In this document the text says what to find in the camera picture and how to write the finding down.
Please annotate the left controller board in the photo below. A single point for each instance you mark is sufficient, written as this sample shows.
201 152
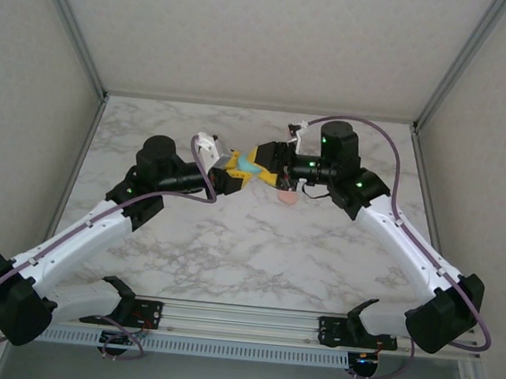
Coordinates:
117 338

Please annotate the controller board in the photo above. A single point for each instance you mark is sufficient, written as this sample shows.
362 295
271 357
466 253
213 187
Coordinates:
364 359
117 338

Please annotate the aluminium mounting rail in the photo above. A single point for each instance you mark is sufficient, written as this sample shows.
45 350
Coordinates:
240 320

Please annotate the pink earbud charging case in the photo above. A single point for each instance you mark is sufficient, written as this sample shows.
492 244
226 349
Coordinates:
289 198

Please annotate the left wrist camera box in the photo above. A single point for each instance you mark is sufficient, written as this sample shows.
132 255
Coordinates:
205 144

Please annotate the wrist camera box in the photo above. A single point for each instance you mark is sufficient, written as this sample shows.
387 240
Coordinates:
299 140
205 144

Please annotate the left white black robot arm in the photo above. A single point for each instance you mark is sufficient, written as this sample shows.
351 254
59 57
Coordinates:
78 235

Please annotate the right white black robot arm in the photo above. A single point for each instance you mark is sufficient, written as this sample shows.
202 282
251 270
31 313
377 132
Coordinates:
408 249

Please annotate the aluminium frame post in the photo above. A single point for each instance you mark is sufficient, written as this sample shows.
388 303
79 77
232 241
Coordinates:
462 62
73 24

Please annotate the teal earbud charging case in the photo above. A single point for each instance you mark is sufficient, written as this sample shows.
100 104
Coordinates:
250 167

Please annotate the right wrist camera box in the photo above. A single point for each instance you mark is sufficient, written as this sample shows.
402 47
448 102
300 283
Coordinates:
299 140

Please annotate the long aluminium table edge rail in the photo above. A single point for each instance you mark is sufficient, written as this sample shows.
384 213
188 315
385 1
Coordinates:
261 108

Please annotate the right controller board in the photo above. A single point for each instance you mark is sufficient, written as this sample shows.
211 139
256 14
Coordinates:
364 359

